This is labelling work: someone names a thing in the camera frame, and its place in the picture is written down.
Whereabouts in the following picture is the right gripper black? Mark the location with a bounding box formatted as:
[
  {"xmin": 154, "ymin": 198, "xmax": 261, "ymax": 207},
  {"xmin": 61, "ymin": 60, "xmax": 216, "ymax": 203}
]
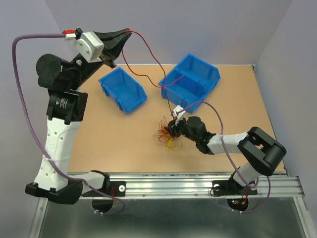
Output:
[{"xmin": 163, "ymin": 116, "xmax": 198, "ymax": 143}]

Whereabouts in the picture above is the dark red wire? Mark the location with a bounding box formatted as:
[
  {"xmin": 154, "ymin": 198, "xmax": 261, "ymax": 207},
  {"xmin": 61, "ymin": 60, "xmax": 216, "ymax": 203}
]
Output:
[{"xmin": 122, "ymin": 30, "xmax": 185, "ymax": 117}]

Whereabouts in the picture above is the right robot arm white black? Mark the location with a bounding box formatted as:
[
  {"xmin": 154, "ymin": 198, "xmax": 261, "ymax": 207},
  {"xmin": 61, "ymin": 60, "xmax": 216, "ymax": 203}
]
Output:
[{"xmin": 165, "ymin": 117, "xmax": 287, "ymax": 196}]

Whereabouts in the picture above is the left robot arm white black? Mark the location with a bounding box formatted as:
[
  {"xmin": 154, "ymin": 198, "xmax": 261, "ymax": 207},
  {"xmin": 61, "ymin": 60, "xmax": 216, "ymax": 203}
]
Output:
[{"xmin": 25, "ymin": 28, "xmax": 131, "ymax": 204}]

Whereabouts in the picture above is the large blue divided bin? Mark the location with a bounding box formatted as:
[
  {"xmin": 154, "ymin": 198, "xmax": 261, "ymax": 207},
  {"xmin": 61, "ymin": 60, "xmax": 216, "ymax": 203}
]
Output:
[{"xmin": 159, "ymin": 54, "xmax": 220, "ymax": 114}]

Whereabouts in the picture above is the small blue plastic bin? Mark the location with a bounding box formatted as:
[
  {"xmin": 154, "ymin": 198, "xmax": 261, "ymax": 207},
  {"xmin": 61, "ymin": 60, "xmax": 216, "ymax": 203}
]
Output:
[{"xmin": 98, "ymin": 67, "xmax": 147, "ymax": 115}]

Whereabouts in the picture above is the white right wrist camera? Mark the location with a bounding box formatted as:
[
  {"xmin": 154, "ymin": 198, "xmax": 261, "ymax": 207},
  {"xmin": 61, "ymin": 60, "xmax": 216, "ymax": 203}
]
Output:
[{"xmin": 172, "ymin": 105, "xmax": 186, "ymax": 119}]

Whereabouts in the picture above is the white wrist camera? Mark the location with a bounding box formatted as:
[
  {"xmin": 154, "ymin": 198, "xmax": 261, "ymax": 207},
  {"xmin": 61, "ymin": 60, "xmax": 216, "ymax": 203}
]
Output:
[
  {"xmin": 172, "ymin": 105, "xmax": 186, "ymax": 119},
  {"xmin": 73, "ymin": 31, "xmax": 104, "ymax": 63}
]

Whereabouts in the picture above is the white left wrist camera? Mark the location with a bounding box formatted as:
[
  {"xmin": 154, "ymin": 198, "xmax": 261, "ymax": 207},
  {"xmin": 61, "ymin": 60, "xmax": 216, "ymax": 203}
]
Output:
[{"xmin": 73, "ymin": 31, "xmax": 104, "ymax": 63}]

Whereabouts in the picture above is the aluminium mounting rail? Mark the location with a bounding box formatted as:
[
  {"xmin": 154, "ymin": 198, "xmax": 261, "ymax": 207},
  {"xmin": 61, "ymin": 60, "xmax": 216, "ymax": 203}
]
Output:
[{"xmin": 109, "ymin": 173, "xmax": 305, "ymax": 200}]

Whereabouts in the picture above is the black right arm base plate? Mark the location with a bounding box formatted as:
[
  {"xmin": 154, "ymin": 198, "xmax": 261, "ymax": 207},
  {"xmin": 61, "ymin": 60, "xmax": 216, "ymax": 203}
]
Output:
[{"xmin": 210, "ymin": 180, "xmax": 258, "ymax": 197}]

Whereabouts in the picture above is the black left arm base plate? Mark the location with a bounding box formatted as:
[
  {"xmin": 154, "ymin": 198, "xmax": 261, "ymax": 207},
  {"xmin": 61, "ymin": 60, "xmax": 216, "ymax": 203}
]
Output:
[{"xmin": 82, "ymin": 180, "xmax": 126, "ymax": 197}]

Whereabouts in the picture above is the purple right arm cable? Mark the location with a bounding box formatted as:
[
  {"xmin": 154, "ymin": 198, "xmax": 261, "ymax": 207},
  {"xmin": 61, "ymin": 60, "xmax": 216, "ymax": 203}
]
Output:
[{"xmin": 182, "ymin": 101, "xmax": 271, "ymax": 214}]

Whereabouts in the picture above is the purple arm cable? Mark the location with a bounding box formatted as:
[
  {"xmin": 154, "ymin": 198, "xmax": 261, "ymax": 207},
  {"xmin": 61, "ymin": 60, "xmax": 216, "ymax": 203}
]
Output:
[
  {"xmin": 11, "ymin": 29, "xmax": 126, "ymax": 216},
  {"xmin": 182, "ymin": 101, "xmax": 271, "ymax": 214}
]

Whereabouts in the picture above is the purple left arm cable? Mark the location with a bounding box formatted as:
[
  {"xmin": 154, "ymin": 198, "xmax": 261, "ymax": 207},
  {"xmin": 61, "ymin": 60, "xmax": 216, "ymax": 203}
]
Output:
[{"xmin": 11, "ymin": 29, "xmax": 126, "ymax": 216}]

